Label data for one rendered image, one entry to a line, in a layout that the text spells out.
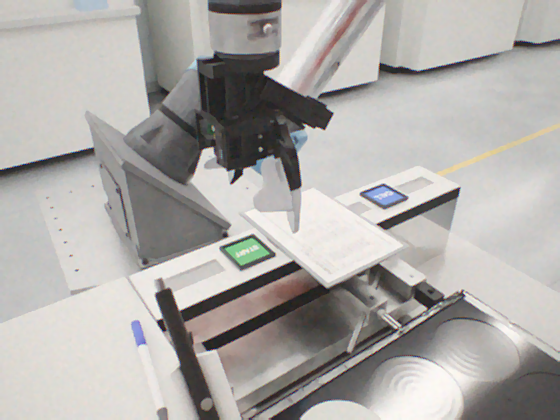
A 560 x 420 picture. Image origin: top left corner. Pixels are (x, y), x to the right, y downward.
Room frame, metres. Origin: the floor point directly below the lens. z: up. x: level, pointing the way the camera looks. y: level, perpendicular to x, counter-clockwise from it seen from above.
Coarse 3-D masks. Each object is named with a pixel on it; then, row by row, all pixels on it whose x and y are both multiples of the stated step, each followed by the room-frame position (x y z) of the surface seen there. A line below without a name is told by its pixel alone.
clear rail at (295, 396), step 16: (448, 304) 0.47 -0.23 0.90; (416, 320) 0.44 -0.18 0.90; (384, 336) 0.41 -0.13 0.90; (400, 336) 0.41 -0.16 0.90; (368, 352) 0.38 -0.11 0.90; (336, 368) 0.36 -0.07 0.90; (352, 368) 0.36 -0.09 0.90; (304, 384) 0.34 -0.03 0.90; (320, 384) 0.34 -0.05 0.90; (288, 400) 0.32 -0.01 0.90; (256, 416) 0.30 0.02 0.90; (272, 416) 0.30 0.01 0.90
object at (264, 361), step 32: (384, 288) 0.52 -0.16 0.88; (288, 320) 0.46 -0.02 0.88; (320, 320) 0.46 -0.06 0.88; (352, 320) 0.46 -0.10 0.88; (224, 352) 0.40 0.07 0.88; (256, 352) 0.40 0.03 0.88; (288, 352) 0.40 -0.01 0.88; (320, 352) 0.40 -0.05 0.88; (256, 384) 0.35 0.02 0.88; (288, 384) 0.37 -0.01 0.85
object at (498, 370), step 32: (448, 320) 0.44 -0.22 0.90; (480, 320) 0.44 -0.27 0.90; (384, 352) 0.39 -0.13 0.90; (416, 352) 0.38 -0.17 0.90; (448, 352) 0.39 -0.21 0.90; (480, 352) 0.39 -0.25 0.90; (512, 352) 0.38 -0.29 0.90; (544, 352) 0.38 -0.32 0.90; (352, 384) 0.34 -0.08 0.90; (384, 384) 0.34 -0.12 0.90; (416, 384) 0.34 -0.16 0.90; (448, 384) 0.34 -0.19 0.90; (480, 384) 0.34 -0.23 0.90; (512, 384) 0.34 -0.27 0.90; (544, 384) 0.34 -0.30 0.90; (288, 416) 0.30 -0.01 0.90; (384, 416) 0.30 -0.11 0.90; (416, 416) 0.30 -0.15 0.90; (448, 416) 0.30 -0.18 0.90; (480, 416) 0.30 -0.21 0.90; (512, 416) 0.30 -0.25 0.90; (544, 416) 0.30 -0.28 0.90
